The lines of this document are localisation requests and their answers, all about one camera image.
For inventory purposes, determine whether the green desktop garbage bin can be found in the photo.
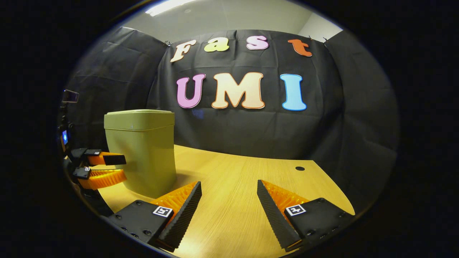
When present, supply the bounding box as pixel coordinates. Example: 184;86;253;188
104;109;177;199

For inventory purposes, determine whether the ceiling light panel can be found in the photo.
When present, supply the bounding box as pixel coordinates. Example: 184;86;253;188
145;0;198;17

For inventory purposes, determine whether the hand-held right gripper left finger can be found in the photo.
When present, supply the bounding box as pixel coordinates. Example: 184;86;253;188
108;181;202;251

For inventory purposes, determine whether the wooden desktop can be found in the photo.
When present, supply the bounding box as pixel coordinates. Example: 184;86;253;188
97;144;356;258

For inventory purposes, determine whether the black backdrop cloth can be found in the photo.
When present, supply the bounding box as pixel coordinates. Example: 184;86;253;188
65;26;400;215

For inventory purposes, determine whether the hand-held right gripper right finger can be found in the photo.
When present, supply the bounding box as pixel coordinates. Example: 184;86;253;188
257;179;355;250

